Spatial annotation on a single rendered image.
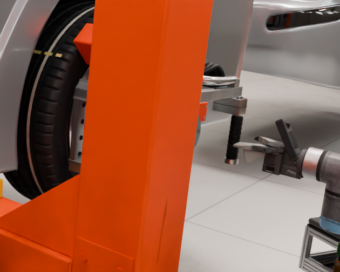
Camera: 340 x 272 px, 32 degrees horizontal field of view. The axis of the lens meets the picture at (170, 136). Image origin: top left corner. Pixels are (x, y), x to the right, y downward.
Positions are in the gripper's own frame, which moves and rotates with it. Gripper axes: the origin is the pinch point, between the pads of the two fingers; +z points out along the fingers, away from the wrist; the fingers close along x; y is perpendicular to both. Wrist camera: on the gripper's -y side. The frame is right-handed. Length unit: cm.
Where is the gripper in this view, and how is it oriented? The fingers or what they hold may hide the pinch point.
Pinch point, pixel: (244, 139)
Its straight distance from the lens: 181.8
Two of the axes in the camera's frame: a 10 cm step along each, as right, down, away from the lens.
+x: 5.3, -1.3, 8.4
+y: -1.2, 9.7, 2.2
